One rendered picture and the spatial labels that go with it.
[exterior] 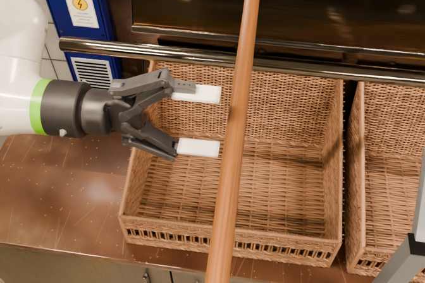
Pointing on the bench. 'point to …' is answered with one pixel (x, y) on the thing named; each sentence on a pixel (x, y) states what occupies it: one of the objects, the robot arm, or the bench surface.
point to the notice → (81, 11)
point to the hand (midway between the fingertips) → (212, 124)
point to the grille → (93, 72)
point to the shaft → (234, 138)
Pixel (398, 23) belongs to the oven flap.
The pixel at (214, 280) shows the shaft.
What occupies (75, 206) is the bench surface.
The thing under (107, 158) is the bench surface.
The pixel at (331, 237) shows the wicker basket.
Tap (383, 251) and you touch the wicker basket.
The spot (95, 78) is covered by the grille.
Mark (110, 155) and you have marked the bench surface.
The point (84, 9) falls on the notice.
